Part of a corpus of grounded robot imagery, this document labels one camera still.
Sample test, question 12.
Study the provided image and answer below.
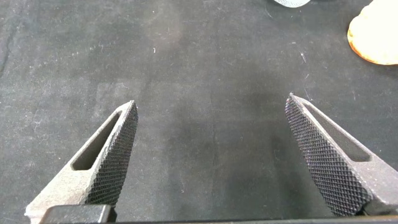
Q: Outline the light blue mesh bath pouf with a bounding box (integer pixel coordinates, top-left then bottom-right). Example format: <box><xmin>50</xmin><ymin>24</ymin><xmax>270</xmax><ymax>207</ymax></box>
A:
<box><xmin>273</xmin><ymin>0</ymin><xmax>312</xmax><ymax>9</ymax></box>

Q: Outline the black tablecloth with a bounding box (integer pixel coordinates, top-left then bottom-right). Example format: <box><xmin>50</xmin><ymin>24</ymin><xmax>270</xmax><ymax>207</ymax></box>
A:
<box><xmin>0</xmin><ymin>0</ymin><xmax>398</xmax><ymax>224</ymax></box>

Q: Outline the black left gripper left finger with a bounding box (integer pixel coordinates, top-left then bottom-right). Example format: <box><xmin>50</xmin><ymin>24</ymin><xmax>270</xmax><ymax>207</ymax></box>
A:
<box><xmin>24</xmin><ymin>100</ymin><xmax>139</xmax><ymax>224</ymax></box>

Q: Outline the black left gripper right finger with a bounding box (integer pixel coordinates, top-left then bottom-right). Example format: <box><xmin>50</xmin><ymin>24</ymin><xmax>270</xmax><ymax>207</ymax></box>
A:
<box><xmin>284</xmin><ymin>92</ymin><xmax>398</xmax><ymax>218</ymax></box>

